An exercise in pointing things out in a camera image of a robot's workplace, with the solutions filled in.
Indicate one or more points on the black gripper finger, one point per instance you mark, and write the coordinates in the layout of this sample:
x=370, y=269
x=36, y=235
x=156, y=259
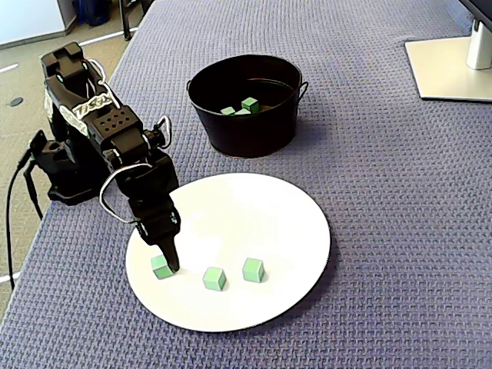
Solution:
x=170, y=253

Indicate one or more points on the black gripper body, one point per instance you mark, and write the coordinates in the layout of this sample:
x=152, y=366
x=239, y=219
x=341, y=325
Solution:
x=158, y=227

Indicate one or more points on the green cube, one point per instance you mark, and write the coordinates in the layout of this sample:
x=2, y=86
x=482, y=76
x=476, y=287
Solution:
x=253, y=270
x=243, y=112
x=160, y=272
x=249, y=104
x=228, y=111
x=214, y=278

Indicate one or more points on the white round plate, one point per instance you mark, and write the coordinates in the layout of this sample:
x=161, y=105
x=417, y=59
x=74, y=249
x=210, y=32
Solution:
x=250, y=223

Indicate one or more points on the black round metal container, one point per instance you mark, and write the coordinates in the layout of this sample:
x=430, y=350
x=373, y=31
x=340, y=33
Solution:
x=261, y=134

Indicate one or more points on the black floor disc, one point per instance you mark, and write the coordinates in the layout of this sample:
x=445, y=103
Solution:
x=16, y=102

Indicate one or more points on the black furniture leg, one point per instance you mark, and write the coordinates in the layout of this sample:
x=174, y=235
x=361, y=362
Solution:
x=126, y=23

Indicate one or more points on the dark blue bin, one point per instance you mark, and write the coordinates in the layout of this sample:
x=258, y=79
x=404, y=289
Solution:
x=92, y=13

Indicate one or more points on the blue textured table mat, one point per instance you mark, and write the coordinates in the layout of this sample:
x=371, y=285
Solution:
x=384, y=230

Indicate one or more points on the silver monitor stand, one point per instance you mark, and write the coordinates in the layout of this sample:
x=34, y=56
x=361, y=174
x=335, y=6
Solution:
x=442, y=69

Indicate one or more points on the dark monitor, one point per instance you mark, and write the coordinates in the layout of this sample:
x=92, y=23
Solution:
x=482, y=5

